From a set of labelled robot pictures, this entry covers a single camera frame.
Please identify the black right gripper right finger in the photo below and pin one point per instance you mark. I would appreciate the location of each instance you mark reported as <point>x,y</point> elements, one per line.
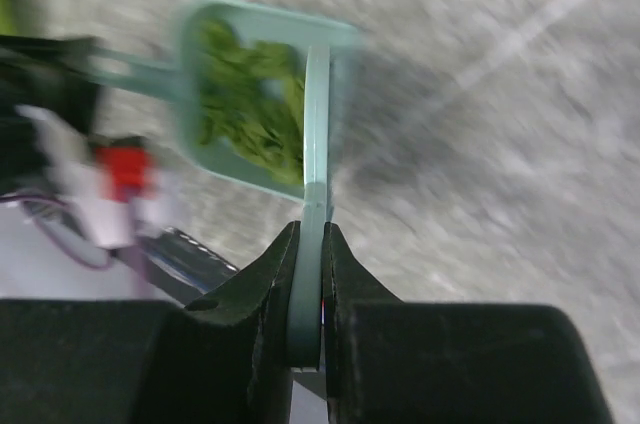
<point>391,361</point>

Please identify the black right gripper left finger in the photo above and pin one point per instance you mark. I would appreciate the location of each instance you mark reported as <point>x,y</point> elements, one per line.
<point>221,359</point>

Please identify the teal hand brush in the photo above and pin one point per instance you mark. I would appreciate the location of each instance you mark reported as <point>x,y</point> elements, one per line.
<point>303,337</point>

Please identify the teal dustpan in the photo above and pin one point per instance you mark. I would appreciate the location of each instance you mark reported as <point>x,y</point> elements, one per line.
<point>176,81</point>

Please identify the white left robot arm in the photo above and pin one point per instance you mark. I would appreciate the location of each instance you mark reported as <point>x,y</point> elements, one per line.
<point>50,74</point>

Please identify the green leaf scrap front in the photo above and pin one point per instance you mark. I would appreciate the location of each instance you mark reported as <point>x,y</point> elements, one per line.
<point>226,85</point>

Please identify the green leaf scrap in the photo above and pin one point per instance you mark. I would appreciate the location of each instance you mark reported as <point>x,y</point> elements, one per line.
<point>226,85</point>
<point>275,123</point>

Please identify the green leaf scrap back right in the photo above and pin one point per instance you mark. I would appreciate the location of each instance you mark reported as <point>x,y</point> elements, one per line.
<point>275,123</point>

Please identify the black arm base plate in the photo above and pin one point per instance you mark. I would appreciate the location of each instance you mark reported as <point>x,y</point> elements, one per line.
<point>179,256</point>

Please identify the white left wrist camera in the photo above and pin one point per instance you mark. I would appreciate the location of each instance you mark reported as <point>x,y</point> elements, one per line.
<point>117,191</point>

